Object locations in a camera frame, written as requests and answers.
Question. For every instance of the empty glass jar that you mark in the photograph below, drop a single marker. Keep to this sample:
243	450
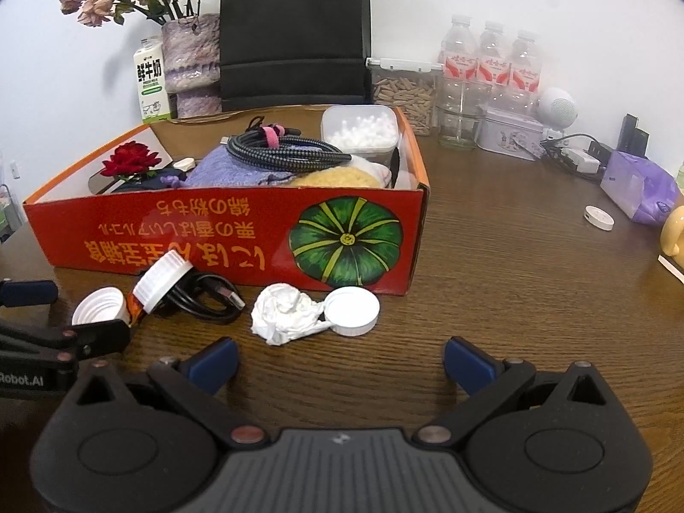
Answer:
457	133

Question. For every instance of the yellow white plush paw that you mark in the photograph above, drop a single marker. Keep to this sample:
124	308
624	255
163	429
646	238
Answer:
336	177

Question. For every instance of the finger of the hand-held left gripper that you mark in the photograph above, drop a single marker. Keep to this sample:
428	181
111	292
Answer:
104	336
26	293

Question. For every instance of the white paper strip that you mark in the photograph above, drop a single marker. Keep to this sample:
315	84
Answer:
671	270

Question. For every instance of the purple marbled vase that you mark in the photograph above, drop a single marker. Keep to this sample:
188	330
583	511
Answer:
189	64

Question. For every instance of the white smooth wide lid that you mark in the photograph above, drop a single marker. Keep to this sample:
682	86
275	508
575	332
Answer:
350	310

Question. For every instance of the red artificial rose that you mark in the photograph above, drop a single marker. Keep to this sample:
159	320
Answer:
125	163

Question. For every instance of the tall white ridged cap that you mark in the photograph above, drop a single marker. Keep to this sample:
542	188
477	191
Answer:
160	280

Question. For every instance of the white power strip with plugs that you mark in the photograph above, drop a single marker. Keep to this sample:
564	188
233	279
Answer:
577	157

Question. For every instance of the white ridged bottle cap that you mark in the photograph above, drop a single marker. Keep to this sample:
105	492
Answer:
99	302

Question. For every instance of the white printed tin box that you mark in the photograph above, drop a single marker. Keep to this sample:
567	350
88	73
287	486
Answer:
507	136

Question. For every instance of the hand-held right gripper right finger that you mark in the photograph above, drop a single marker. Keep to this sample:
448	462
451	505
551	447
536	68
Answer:
467	364

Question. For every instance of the white green milk carton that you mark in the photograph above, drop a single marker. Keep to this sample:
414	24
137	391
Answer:
151	80

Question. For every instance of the red cardboard box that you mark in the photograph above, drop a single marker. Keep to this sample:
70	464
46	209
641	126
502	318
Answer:
214	235

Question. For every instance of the wooden desktop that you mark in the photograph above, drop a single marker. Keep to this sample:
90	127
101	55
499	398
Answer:
507	278

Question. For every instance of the white wall socket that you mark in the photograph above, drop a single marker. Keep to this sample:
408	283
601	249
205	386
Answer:
14	169

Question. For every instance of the clear container of pellets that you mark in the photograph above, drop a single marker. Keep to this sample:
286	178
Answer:
403	99

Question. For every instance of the white round speaker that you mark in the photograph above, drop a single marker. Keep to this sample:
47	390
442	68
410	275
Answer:
557	108

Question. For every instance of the yellow mug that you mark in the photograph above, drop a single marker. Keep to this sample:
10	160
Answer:
676	235

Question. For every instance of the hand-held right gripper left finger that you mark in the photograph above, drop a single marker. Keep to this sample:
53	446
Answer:
216	364

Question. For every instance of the black paper bag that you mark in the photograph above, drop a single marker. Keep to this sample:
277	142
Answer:
294	26

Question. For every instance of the crumpled white tissue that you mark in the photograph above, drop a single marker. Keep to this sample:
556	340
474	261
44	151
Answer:
283	315

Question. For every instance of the purple tissue pack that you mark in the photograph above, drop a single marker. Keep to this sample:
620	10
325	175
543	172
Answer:
641	187

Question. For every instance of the black upright device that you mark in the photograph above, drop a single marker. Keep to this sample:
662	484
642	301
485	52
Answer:
633	132

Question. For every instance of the small white round disc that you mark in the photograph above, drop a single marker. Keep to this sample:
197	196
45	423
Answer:
598	218

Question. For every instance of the small orange wrapper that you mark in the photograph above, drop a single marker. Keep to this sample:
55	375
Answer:
133	311

